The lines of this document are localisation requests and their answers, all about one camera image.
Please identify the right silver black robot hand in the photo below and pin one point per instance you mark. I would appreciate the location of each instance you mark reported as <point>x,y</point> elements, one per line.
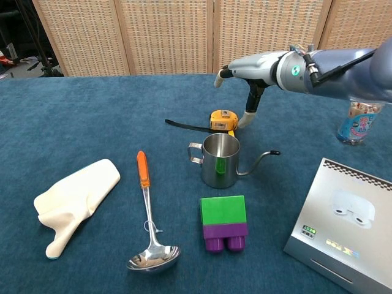
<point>257,67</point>

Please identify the cream folded cloth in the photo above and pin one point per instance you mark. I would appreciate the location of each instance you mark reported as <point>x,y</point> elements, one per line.
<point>76,196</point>

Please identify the stainless steel spouted pitcher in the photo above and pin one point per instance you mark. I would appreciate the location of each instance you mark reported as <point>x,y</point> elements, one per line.
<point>220,180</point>

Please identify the yellow tape measure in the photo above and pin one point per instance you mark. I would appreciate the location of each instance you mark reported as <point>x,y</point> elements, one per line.
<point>223,121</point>

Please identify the green and purple toy block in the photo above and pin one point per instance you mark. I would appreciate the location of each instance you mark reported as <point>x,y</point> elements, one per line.
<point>223,211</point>

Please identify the blue felt table cover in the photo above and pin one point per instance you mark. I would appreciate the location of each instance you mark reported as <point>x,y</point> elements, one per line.
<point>92,122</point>

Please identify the wicker folding screen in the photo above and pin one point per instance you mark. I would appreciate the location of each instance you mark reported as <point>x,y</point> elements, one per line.
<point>168,36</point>

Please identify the black tripod stand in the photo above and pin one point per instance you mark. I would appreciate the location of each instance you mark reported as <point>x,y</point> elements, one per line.
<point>46,65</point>

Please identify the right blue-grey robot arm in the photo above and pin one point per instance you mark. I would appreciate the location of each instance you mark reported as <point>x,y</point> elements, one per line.
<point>337,76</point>

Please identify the clear plastic snack jar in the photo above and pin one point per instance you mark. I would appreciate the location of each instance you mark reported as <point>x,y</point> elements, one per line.
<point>358,125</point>

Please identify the white earbuds box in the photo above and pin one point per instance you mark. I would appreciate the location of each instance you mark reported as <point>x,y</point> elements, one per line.
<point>343,226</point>

